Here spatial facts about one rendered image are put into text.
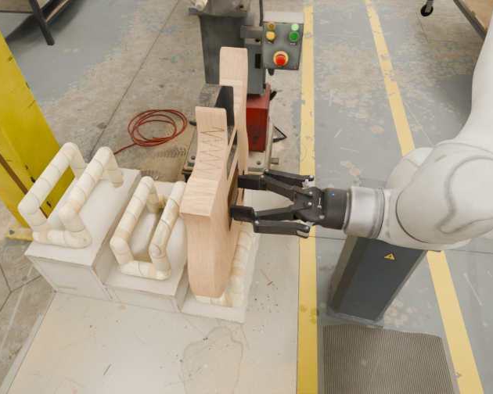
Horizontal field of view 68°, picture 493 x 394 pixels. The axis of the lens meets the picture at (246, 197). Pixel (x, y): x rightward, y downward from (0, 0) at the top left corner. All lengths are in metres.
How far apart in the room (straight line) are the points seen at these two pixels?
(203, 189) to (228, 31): 1.31
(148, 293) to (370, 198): 0.49
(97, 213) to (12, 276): 1.50
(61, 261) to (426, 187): 0.67
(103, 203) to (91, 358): 0.33
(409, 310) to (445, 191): 1.59
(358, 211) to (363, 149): 2.09
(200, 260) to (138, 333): 0.35
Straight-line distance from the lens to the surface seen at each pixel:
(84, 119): 3.13
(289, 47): 1.58
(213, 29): 1.77
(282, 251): 0.96
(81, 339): 0.93
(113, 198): 0.89
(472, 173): 0.49
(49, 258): 0.84
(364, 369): 1.87
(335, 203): 0.65
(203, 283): 0.62
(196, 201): 0.51
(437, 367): 1.99
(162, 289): 0.82
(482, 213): 0.49
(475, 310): 2.20
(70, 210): 0.75
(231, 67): 0.67
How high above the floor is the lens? 1.74
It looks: 49 degrees down
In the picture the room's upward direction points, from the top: straight up
